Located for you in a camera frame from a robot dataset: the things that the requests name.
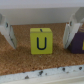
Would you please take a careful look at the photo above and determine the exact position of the yellow block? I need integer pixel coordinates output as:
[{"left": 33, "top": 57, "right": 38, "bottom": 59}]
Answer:
[{"left": 29, "top": 27, "right": 54, "bottom": 56}]

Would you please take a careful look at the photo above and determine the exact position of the white cabinet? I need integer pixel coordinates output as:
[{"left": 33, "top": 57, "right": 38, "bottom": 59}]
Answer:
[{"left": 0, "top": 0, "right": 84, "bottom": 27}]

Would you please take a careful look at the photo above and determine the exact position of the purple block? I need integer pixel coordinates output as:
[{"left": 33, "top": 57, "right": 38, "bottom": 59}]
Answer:
[{"left": 68, "top": 27, "right": 84, "bottom": 54}]

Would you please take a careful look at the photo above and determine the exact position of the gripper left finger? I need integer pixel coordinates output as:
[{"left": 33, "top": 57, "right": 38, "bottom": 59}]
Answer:
[{"left": 0, "top": 13, "right": 19, "bottom": 50}]

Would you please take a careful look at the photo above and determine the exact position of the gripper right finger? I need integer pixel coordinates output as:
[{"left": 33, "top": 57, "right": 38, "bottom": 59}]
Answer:
[{"left": 62, "top": 12, "right": 84, "bottom": 50}]

